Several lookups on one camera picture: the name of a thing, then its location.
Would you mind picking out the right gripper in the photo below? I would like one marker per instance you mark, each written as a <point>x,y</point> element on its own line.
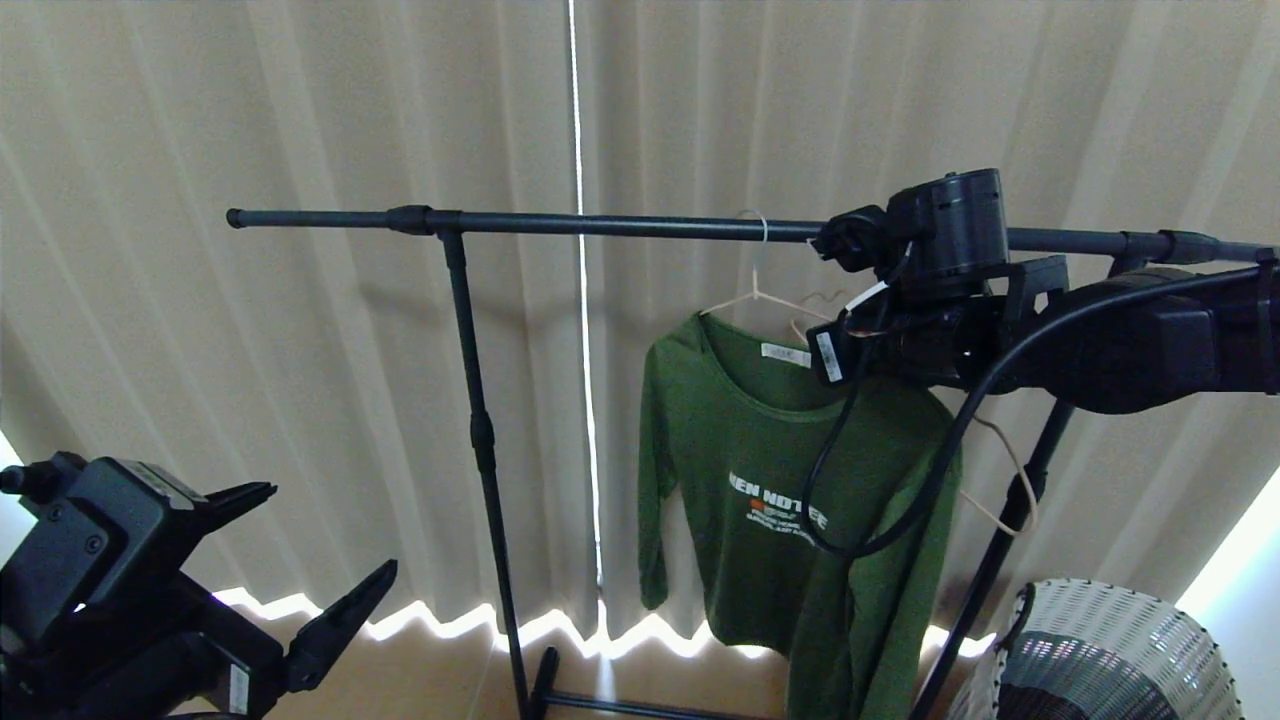
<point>920,345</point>

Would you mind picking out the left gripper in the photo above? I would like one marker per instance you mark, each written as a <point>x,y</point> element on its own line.
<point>150,660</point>

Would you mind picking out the pink clothes hanger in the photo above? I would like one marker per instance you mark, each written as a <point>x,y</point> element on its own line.
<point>757,280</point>
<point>1030,490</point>

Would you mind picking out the green printed shirt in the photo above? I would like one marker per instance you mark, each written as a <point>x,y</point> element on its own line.
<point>720,420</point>

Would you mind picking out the white laundry basket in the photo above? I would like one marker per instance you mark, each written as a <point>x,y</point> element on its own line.
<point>1100,620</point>

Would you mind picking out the black clothes rack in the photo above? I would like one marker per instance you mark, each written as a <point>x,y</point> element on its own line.
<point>600,225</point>

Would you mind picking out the beige curtain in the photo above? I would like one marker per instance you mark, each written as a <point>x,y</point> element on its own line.
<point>300,350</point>

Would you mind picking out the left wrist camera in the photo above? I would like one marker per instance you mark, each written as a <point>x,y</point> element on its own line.
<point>100,540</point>

